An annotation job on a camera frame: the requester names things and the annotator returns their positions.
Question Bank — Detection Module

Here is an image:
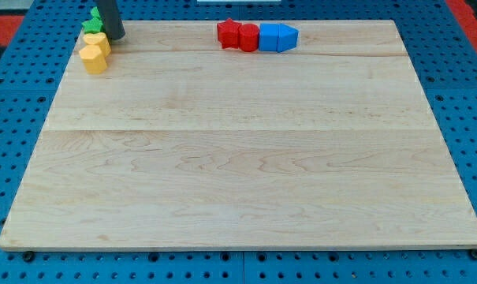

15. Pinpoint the light wooden board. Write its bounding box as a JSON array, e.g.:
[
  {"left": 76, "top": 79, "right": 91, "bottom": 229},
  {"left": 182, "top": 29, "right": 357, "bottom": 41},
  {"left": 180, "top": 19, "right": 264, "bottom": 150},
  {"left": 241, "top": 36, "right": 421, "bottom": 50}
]
[{"left": 0, "top": 20, "right": 477, "bottom": 252}]

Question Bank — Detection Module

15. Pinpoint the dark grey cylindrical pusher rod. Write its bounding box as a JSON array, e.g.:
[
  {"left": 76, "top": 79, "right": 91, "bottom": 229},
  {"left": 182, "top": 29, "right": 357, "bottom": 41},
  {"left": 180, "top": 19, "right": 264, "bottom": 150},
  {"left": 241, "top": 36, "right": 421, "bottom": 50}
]
[{"left": 95, "top": 0, "right": 125, "bottom": 40}]

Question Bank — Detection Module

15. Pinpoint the blue triangle block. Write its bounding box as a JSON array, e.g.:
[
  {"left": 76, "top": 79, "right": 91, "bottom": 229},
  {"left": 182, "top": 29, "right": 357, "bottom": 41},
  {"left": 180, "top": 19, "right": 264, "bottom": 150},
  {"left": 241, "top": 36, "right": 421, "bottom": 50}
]
[{"left": 277, "top": 24, "right": 299, "bottom": 52}]

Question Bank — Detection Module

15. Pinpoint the yellow hexagon block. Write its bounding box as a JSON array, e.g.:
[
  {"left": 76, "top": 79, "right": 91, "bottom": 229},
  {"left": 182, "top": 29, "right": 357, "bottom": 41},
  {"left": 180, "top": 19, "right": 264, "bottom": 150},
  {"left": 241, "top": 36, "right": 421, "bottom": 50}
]
[{"left": 79, "top": 45, "right": 107, "bottom": 74}]

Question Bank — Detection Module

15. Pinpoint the yellow heart block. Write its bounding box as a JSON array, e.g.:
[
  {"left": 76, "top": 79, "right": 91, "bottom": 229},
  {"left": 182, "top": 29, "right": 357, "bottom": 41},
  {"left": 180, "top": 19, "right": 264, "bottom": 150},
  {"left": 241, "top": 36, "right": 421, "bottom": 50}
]
[{"left": 84, "top": 32, "right": 111, "bottom": 57}]

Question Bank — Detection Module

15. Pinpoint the red star block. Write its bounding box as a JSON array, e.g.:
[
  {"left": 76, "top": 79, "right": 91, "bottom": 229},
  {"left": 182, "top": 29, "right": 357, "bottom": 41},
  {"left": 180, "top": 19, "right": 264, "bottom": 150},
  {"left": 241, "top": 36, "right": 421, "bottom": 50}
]
[{"left": 217, "top": 18, "right": 242, "bottom": 49}]

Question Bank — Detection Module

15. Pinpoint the green star block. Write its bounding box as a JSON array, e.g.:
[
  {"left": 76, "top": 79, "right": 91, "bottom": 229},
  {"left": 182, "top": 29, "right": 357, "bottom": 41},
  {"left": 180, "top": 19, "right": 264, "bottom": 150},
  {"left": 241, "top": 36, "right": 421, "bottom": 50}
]
[{"left": 81, "top": 17, "right": 103, "bottom": 34}]

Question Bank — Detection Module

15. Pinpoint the blue cube block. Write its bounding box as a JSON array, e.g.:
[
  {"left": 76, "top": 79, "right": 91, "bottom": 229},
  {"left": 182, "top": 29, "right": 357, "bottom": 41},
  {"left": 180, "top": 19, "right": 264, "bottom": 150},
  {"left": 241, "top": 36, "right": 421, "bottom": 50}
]
[{"left": 259, "top": 23, "right": 279, "bottom": 52}]

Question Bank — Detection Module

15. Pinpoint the red cylinder block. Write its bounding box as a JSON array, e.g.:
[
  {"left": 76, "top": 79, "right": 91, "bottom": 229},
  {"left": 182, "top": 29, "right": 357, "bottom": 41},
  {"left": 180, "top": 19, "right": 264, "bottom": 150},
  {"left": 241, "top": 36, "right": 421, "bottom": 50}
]
[{"left": 239, "top": 24, "right": 259, "bottom": 52}]

